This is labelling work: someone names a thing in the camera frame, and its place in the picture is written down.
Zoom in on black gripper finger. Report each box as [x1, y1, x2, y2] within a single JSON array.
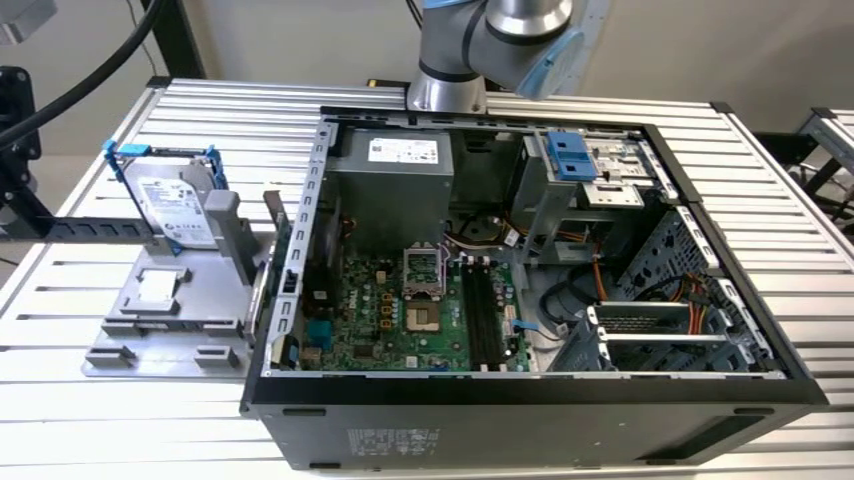
[[0, 171, 59, 243]]

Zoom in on black RAM slot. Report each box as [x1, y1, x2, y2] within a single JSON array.
[[462, 258, 484, 371], [470, 258, 492, 371], [478, 258, 500, 371]]

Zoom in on hard disk in blue carrier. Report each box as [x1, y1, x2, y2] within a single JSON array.
[[100, 142, 230, 257]]

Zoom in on silver CPU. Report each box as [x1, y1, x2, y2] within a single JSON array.
[[136, 273, 183, 304]]

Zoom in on grey parts rack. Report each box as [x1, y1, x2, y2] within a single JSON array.
[[79, 192, 282, 384]]

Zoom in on green graphics card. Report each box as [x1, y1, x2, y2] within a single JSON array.
[[243, 189, 295, 351]]

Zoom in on blue port connector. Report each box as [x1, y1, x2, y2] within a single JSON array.
[[304, 322, 334, 352]]

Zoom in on green motherboard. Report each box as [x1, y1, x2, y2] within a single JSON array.
[[296, 244, 535, 374]]

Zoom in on grey power supply unit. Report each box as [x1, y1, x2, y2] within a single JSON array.
[[324, 127, 456, 251]]

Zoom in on metal socket cover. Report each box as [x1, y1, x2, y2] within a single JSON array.
[[403, 242, 447, 297]]

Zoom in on CPU socket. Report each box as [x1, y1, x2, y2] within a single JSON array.
[[403, 294, 446, 337]]

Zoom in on blue plastic drive latch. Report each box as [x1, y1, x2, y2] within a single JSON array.
[[543, 128, 595, 183]]

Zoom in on black PC case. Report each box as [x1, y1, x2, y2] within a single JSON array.
[[238, 104, 829, 471]]

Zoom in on grey metal disk bay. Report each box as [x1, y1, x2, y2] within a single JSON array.
[[556, 299, 769, 374]]

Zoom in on metal slat side table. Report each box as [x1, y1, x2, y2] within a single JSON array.
[[797, 105, 854, 221]]

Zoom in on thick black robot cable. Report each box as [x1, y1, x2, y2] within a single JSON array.
[[0, 0, 177, 149]]

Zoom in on black upright post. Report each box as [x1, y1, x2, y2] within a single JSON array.
[[143, 0, 207, 80]]

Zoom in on power wire bundle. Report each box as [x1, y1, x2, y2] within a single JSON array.
[[443, 213, 523, 251]]

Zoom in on black looped cable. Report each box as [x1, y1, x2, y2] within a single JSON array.
[[538, 278, 596, 332]]

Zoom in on orange red wire bundle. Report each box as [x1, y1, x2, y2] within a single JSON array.
[[677, 272, 713, 336]]

